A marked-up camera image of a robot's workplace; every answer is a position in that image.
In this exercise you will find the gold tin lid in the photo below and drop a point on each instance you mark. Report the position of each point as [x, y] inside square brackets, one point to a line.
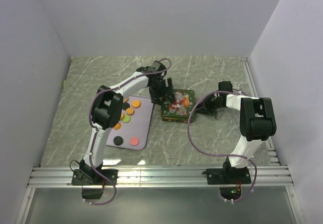
[182, 105]

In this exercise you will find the green macaron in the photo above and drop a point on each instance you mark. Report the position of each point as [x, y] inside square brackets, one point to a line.
[126, 119]

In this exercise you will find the black sandwich cookie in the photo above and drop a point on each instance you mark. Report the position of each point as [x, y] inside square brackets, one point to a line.
[118, 140]
[125, 105]

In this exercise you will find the green cookie tin box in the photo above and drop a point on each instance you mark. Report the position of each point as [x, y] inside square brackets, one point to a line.
[175, 118]

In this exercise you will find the orange round cookie middle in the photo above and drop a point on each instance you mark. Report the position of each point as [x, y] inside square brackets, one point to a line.
[130, 111]

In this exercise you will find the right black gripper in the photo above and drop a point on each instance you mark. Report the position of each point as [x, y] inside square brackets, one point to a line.
[205, 104]

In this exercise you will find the pink sandwich cookie bottom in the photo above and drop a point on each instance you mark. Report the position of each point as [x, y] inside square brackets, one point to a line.
[134, 141]

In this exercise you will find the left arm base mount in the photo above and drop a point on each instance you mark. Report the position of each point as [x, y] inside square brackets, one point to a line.
[92, 183]

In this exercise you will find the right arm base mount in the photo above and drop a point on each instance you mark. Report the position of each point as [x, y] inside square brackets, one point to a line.
[230, 181]

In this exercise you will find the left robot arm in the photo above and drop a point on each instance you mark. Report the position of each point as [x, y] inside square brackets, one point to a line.
[106, 108]

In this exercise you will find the aluminium rail frame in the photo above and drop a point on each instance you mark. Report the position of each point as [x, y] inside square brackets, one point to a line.
[165, 182]

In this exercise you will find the black sandwich cookie top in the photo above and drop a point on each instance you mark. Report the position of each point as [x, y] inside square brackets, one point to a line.
[125, 105]

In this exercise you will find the purple plastic tray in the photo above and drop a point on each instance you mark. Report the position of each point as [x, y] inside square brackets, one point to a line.
[137, 127]

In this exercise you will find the orange swirl cookie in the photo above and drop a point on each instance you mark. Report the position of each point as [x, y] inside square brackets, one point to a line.
[117, 126]

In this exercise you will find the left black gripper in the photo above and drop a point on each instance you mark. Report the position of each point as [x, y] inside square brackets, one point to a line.
[155, 98]

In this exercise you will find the black sandwich cookie bottom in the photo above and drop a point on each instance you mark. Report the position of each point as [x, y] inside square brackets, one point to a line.
[118, 140]

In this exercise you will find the round tan biscuit top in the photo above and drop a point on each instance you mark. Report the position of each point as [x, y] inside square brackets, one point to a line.
[136, 103]

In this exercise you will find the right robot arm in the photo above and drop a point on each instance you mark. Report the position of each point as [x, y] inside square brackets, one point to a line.
[256, 122]

